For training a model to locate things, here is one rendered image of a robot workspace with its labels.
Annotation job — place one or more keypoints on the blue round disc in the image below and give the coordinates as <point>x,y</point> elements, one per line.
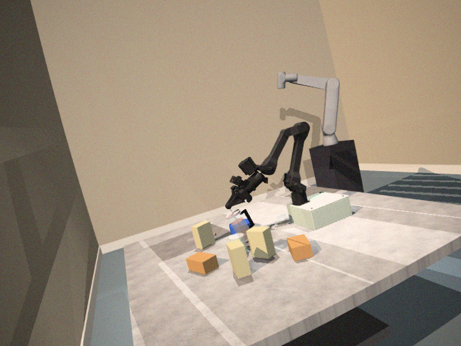
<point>232,230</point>

